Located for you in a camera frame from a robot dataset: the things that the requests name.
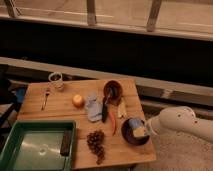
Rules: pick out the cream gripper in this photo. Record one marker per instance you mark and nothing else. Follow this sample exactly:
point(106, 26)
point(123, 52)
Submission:
point(139, 132)

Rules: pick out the blue sponge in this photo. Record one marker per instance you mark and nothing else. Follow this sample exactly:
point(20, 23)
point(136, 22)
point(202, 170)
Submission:
point(135, 123)

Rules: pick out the purple bowl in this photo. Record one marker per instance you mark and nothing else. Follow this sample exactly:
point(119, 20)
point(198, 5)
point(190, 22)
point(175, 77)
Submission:
point(127, 134)

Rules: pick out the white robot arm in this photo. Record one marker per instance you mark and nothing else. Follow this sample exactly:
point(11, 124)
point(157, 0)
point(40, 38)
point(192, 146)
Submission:
point(180, 119)

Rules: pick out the brown bowl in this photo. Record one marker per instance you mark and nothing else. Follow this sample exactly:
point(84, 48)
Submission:
point(113, 92)

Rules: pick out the red chili pepper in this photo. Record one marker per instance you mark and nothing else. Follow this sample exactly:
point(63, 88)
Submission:
point(113, 122)

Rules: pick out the dark grape bunch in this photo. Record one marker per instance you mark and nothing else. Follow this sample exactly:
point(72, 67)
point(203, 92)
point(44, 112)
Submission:
point(94, 142)

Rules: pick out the blue-grey cloth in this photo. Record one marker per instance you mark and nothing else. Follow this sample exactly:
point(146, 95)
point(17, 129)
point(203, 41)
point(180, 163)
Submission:
point(93, 108)

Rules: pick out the yellow apple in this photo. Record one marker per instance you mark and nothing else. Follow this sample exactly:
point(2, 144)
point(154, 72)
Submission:
point(78, 101)

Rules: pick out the dark brush in tray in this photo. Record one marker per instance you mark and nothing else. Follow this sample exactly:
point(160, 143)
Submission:
point(66, 141)

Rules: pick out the clear glass cup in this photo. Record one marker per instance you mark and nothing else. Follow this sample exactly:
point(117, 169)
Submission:
point(56, 80)

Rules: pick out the metal fork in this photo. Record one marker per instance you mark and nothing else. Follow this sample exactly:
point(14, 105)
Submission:
point(47, 93)

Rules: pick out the green plastic tray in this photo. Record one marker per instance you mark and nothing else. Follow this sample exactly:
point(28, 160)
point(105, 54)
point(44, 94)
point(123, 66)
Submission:
point(35, 146)

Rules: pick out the dark chair at left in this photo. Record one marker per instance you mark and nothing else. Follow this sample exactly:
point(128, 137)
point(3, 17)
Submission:
point(12, 97)

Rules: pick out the black-handled knife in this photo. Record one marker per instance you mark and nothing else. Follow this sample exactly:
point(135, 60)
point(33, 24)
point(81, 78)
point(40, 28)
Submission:
point(104, 107)

